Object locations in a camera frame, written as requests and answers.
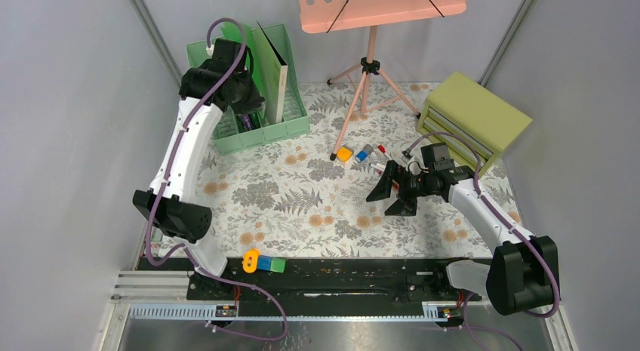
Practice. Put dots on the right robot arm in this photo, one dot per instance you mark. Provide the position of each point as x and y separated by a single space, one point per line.
523 272

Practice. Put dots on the black capped marker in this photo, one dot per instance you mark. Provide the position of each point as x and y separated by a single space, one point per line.
377 167

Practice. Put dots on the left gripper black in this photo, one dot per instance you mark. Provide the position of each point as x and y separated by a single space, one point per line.
256 102

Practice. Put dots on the yellow toy block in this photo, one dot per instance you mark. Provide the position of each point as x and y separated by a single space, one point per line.
344 154

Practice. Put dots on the white binder folder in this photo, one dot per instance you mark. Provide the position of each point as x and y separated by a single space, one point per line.
277 73

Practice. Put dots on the purple Treehouse book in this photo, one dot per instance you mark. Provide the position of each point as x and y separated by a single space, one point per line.
246 122

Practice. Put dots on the blue grey toy piece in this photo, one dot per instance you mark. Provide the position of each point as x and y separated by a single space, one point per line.
364 153

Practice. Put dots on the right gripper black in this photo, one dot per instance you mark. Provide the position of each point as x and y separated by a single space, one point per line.
405 205

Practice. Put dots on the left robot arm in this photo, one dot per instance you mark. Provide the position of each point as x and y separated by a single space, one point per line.
206 94

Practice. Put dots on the pink music stand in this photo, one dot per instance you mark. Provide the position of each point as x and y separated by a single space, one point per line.
325 16

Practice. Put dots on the floral table mat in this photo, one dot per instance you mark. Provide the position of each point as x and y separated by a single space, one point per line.
288 199

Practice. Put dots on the orange blue green block stack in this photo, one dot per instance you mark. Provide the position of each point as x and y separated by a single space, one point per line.
254 261

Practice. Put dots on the yellow-green drawer cabinet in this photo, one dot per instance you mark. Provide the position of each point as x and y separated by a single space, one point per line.
463 107

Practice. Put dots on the green plastic folder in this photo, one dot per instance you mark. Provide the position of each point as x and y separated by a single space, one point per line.
257 63

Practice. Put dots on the green desktop file organizer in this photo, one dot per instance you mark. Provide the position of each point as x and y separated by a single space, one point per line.
283 116

